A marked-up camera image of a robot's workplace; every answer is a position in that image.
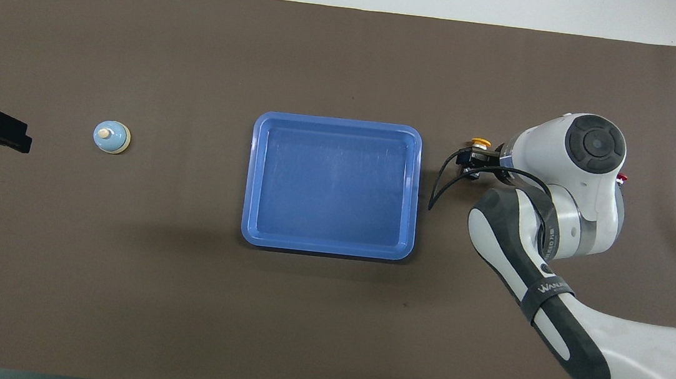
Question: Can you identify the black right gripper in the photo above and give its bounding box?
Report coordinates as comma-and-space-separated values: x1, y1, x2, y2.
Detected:
454, 144, 506, 184

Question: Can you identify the light blue call bell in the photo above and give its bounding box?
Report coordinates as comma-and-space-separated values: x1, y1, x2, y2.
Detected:
91, 118, 133, 156

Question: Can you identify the blue plastic tray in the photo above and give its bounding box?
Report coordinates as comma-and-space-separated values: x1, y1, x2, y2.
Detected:
239, 109, 427, 264

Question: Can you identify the brown table mat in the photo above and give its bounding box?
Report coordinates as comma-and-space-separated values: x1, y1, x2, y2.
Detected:
0, 0, 676, 379

